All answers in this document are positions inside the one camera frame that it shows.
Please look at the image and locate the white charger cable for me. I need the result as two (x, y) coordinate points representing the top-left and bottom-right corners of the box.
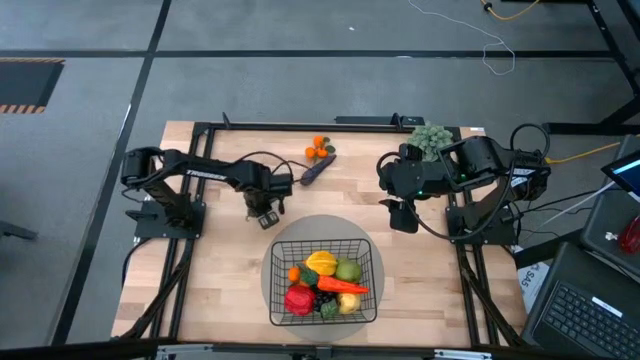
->
(548, 180), (617, 221)

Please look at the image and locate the green pear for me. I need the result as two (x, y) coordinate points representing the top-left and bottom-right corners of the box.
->
(334, 257), (363, 284)

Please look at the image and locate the yellow cable with black plug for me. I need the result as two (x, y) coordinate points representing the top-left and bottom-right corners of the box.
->
(479, 0), (542, 22)

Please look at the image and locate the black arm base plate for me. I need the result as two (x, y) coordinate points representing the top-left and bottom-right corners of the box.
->
(133, 199), (206, 240)
(446, 204), (516, 246)

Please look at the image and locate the tablet with blue screen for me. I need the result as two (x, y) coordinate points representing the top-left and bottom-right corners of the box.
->
(599, 149), (640, 199)

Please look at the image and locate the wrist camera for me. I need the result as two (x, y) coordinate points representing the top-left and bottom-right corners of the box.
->
(391, 199), (419, 235)
(256, 209), (281, 231)

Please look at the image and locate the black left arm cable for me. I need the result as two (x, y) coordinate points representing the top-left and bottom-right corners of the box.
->
(234, 149), (309, 176)

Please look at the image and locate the black desk stand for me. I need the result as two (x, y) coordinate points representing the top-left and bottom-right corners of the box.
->
(542, 0), (640, 136)

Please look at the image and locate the red bell pepper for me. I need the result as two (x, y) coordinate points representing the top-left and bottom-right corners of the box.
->
(283, 284), (317, 317)

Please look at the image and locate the black wire basket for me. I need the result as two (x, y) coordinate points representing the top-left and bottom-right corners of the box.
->
(268, 238), (379, 327)

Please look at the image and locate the yellow extension cord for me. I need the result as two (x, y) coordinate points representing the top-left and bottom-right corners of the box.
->
(544, 141), (622, 166)

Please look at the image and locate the orange-red carrot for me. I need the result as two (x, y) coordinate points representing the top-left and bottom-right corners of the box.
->
(316, 275), (371, 295)

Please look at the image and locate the purple eggplant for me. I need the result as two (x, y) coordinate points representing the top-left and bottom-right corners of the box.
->
(299, 153), (338, 187)

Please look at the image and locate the silver mount bar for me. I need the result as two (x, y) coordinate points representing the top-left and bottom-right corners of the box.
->
(154, 343), (494, 360)

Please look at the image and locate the yellow starfruit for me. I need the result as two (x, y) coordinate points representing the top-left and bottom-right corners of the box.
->
(305, 250), (339, 277)

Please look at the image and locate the black hazard-striped floor mat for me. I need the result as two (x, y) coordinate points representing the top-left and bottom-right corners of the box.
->
(0, 57), (66, 115)

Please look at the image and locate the white floor cable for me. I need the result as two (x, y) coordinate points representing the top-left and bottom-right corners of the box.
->
(407, 0), (517, 77)

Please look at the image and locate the black laptop with keyboard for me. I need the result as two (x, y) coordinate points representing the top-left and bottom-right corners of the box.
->
(520, 242), (640, 360)

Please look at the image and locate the black chair leg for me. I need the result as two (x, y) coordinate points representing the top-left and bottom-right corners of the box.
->
(0, 219), (39, 242)

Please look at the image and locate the small green vegetable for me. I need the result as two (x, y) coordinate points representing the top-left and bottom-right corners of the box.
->
(319, 299), (341, 321)

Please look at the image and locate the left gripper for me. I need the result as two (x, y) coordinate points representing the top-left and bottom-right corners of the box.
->
(242, 172), (294, 222)

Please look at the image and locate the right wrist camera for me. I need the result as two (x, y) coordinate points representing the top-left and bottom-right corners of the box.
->
(391, 199), (419, 235)

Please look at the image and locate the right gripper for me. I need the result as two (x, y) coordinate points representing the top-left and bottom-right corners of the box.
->
(377, 147), (429, 209)

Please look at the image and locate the yellow lemon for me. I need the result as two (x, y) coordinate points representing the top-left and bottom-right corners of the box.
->
(337, 292), (362, 315)

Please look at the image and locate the grey closed laptop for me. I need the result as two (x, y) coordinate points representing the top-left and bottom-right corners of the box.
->
(579, 189), (640, 284)

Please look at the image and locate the black aluminium table frame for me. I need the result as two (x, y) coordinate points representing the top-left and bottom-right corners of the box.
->
(117, 112), (526, 349)

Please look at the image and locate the black bar on frame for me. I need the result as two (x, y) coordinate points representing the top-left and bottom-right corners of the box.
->
(334, 114), (426, 127)

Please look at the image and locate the round grey mat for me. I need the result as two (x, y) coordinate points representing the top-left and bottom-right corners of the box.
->
(259, 214), (386, 344)

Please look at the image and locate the red object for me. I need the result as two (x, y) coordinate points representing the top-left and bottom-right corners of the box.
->
(618, 215), (640, 255)

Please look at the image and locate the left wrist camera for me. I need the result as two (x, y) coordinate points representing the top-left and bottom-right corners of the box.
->
(256, 209), (281, 231)

